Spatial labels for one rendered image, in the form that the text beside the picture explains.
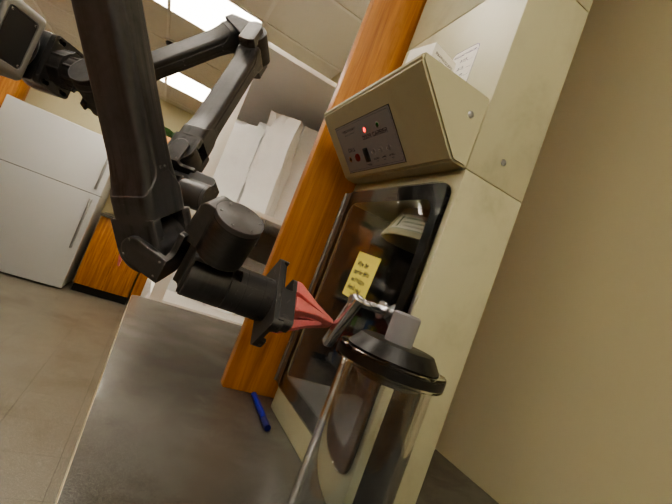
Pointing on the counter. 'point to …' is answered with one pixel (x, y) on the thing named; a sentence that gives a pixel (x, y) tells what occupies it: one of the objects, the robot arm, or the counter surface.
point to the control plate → (353, 140)
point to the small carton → (433, 55)
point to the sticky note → (361, 275)
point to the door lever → (351, 316)
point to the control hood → (417, 118)
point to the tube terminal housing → (478, 191)
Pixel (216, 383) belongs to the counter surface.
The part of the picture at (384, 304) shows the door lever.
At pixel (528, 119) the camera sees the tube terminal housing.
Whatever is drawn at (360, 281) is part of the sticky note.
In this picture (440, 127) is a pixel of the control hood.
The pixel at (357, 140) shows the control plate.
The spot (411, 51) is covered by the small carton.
